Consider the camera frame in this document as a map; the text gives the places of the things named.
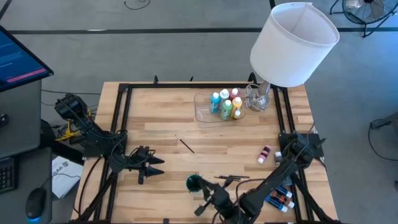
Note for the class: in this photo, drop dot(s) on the table lamp white shade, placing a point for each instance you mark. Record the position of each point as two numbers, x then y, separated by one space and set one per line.
292 46

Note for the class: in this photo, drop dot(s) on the red paint bottle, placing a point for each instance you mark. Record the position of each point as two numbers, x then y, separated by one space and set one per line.
234 93

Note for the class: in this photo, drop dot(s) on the white paper booklet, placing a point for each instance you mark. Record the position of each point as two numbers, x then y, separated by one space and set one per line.
66 177

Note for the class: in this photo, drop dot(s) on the small brown paint bottle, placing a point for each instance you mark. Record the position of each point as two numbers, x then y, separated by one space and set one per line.
284 199

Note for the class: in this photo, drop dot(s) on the large yellow paint bottle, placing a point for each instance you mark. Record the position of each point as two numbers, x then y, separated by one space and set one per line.
236 107

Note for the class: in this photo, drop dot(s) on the white paint bottle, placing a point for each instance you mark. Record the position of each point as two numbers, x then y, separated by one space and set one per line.
224 96

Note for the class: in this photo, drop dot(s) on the black equipment leg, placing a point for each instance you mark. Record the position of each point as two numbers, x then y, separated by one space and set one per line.
385 123

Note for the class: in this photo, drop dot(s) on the grey desk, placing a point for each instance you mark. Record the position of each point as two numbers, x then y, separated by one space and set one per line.
18 124

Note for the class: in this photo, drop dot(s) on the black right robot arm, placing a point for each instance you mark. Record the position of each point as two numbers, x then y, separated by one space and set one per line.
280 174

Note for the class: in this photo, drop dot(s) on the black keyboard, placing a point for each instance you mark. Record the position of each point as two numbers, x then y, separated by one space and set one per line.
7 175

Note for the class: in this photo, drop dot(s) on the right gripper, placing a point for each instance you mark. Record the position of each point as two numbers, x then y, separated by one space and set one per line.
224 200

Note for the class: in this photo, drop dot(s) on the small blue paint bottle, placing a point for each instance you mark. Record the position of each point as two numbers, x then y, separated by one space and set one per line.
276 203
284 191

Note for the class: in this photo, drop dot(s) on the black computer mouse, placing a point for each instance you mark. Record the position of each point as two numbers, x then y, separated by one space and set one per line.
35 202

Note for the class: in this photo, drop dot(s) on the small pink paint bottle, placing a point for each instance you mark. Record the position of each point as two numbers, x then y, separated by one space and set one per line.
264 154

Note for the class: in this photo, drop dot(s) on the teal paint bottle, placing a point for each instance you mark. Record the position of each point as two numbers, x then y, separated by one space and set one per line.
214 104

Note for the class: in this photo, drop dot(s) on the black aluminium table frame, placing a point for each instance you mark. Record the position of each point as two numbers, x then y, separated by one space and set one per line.
202 85

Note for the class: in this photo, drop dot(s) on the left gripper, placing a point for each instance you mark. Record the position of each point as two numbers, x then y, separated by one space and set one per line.
136 161

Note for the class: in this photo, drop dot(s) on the clear plastic bin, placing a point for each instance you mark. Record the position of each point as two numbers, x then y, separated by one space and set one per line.
203 119

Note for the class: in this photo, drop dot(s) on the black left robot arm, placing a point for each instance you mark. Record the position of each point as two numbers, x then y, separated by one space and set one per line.
93 137

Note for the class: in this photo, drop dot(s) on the green paint bottle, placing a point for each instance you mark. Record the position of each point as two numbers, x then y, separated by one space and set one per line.
226 110

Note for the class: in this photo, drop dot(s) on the small yellow paint bottle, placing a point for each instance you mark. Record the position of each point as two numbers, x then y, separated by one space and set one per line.
237 115

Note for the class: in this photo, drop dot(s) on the green plastic cup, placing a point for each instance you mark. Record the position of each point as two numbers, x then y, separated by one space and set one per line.
192 183

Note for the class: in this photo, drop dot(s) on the computer monitor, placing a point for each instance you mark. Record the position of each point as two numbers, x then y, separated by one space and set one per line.
18 59

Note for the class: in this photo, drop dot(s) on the black floor fan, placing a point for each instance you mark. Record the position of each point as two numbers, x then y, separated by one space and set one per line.
367 11

